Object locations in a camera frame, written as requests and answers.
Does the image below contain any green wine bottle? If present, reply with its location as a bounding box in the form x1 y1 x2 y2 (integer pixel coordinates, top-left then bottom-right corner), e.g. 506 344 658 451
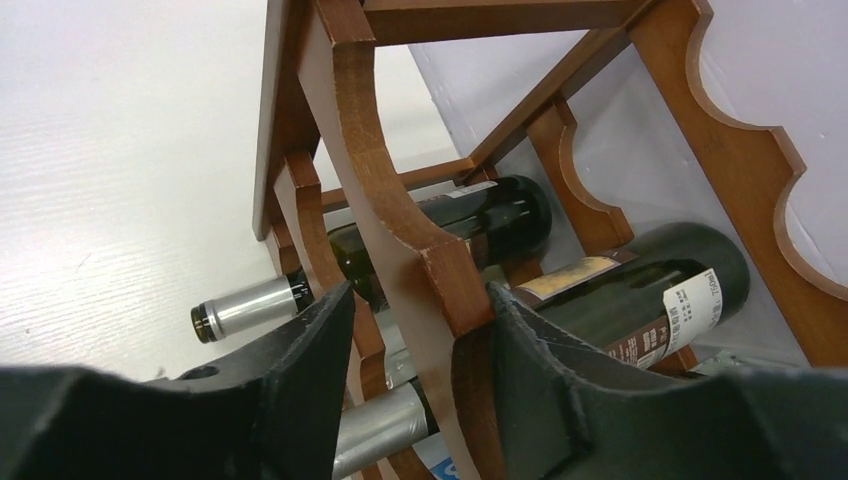
190 174 554 344
331 221 751 480

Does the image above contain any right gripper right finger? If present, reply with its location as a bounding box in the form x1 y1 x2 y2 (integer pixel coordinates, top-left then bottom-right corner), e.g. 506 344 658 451
488 284 847 479

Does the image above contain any green wine bottle front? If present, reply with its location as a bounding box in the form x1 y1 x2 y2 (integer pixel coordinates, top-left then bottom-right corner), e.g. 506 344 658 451
190 174 554 344

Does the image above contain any blue square bottle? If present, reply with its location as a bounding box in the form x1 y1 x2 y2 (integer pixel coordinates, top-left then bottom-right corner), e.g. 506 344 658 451
417 451 460 480

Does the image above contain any brown wooden wine rack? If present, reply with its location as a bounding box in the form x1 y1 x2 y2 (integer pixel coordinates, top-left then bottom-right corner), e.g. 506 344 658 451
253 1 847 479

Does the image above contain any clear bottle black cap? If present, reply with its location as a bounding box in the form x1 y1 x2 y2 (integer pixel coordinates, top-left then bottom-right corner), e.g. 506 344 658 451
686 350 798 378

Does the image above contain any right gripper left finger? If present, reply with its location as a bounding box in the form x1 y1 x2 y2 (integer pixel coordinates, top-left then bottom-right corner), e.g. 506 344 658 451
1 283 355 479

